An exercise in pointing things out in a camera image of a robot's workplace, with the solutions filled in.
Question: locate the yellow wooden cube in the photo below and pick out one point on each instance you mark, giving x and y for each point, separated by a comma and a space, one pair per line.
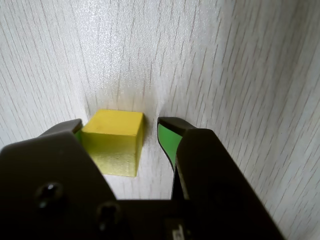
115, 150

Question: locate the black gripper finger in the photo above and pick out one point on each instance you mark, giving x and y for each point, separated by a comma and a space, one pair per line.
212, 187
50, 187

